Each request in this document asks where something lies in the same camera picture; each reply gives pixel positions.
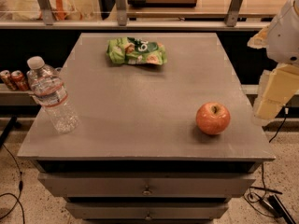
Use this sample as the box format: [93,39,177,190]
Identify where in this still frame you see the green rice chip bag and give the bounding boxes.
[107,37,167,65]

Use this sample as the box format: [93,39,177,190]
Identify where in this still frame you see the right red soda can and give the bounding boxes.
[11,70,29,91]

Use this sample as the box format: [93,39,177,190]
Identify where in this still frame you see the black cables on right floor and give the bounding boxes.
[242,107,297,224]

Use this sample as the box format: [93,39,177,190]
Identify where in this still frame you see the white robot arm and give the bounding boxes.
[248,0,299,125]

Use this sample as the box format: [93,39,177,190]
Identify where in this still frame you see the middle metal bracket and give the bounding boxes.
[115,0,127,26]

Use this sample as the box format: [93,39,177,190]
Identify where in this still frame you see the grey drawer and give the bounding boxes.
[65,203,228,220]
[38,173,255,198]

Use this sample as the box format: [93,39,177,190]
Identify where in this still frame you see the metal bracket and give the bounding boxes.
[37,0,55,25]
[115,0,127,26]
[224,0,243,27]

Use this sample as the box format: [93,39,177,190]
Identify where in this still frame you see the orange white bag behind glass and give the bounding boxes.
[50,0,82,21]

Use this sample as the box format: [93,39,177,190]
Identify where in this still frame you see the left red soda can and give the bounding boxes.
[0,70,17,91]

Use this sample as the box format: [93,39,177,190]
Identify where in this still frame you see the clear plastic water bottle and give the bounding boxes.
[27,56,78,133]

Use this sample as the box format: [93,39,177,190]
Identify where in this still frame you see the red apple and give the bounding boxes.
[195,102,231,135]

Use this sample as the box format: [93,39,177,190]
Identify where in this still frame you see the upper grey drawer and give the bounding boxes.
[38,173,255,198]

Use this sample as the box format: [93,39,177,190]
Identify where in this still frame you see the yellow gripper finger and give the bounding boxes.
[248,26,268,49]
[253,63,299,120]

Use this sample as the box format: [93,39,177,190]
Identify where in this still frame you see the black cable on left floor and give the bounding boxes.
[0,143,26,224]

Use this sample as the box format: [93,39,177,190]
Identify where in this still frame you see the right metal bracket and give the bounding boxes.
[224,0,243,27]

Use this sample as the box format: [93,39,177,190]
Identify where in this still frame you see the left metal bracket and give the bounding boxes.
[37,0,55,25]

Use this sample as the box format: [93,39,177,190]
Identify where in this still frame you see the lower grey drawer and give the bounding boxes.
[65,203,228,220]

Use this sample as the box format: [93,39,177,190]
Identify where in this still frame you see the red soda can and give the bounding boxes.
[0,70,17,91]
[11,70,29,91]

